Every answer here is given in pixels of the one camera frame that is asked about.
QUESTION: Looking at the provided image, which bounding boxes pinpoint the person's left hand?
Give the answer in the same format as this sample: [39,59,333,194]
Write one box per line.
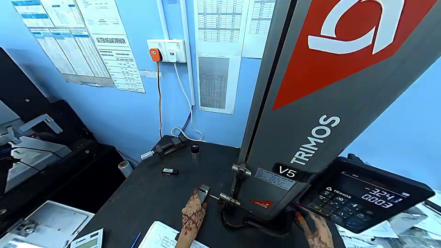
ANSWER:
[182,189,208,232]

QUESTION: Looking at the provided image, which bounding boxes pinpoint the person's right hand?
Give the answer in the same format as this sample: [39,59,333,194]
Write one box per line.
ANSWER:
[295,203,335,248]

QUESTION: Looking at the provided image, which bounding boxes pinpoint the small metal block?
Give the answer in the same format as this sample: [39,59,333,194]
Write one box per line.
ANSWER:
[198,184,211,204]

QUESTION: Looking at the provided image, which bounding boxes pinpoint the person's left forearm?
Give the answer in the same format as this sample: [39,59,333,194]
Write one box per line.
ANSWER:
[175,227,200,248]

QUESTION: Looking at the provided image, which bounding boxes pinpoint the metal probe with clamp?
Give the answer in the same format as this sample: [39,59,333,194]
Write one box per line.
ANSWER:
[209,193,240,208]

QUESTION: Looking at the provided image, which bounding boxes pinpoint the open white notebook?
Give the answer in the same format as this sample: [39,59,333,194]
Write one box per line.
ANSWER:
[138,221,209,248]

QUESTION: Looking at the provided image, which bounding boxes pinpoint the black micrometer in stand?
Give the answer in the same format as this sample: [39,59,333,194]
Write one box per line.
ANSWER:
[141,134,188,160]

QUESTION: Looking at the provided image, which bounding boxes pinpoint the black digital display panel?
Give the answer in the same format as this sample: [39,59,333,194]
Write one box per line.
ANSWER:
[300,154,435,234]

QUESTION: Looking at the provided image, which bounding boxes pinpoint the white roll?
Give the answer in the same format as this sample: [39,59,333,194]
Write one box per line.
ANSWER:
[118,161,133,178]

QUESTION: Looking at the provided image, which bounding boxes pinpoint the grey red height gauge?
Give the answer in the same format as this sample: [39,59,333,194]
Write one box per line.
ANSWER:
[220,0,441,237]

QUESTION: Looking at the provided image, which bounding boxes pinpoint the pile of papers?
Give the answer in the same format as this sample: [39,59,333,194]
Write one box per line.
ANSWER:
[335,189,441,248]

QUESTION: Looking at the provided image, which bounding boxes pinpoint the white calculator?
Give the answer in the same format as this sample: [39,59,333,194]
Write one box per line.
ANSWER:
[70,228,104,248]

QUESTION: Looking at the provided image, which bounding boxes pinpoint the grey table sheet, white border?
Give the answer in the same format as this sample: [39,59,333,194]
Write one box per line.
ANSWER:
[196,54,242,115]

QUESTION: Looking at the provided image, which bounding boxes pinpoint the small clear label strip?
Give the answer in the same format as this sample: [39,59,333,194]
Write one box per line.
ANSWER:
[139,69,163,79]

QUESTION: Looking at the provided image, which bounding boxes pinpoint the large black measuring machine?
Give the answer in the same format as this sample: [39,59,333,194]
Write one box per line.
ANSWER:
[0,47,127,239]

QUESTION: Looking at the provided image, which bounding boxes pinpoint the grey metal tray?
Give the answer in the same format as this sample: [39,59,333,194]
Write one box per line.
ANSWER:
[0,200,95,248]

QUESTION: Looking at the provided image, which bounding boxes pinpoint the white sheet with table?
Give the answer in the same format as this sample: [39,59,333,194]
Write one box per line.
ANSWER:
[193,0,249,57]
[242,0,277,59]

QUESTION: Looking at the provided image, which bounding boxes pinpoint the long white printed chart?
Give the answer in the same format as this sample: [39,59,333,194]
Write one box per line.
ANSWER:
[75,0,146,93]

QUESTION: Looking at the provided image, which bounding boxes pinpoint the laminated sheet with three tables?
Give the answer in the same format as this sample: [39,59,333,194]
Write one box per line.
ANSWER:
[29,27,114,87]

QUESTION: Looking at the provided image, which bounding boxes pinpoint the blue-striped paper sheet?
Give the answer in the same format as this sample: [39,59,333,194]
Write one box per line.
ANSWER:
[12,0,55,28]
[40,0,85,28]

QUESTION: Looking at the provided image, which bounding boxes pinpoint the blue cable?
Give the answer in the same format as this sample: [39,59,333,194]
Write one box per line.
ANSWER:
[181,105,194,133]

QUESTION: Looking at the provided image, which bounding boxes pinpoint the white cable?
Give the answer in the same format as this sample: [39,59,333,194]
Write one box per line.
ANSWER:
[171,62,206,142]

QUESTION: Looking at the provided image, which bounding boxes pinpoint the orange cable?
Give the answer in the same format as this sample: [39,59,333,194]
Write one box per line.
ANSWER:
[157,61,163,139]

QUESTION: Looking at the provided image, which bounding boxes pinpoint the white cable conduit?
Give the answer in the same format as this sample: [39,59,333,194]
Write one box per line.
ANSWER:
[179,0,196,106]
[156,0,170,40]

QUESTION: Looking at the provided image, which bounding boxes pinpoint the white double wall socket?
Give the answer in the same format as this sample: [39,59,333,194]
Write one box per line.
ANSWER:
[147,39,187,63]

